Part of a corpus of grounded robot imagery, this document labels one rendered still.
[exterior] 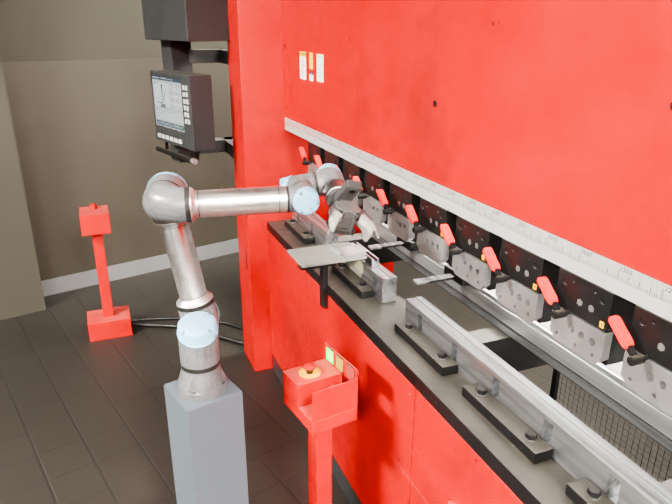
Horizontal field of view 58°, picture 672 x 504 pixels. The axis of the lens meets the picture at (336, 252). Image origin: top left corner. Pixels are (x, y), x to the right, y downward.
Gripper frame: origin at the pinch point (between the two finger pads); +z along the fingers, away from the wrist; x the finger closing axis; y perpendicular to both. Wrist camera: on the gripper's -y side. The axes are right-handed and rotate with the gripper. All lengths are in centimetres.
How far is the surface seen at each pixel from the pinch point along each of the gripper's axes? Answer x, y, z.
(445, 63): -16, -42, -22
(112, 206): 65, 180, -269
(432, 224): -26.5, -0.3, -9.5
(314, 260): -11, 46, -48
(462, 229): -27.1, -8.1, 3.9
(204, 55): 27, 32, -203
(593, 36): -19, -66, 24
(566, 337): -33, -11, 47
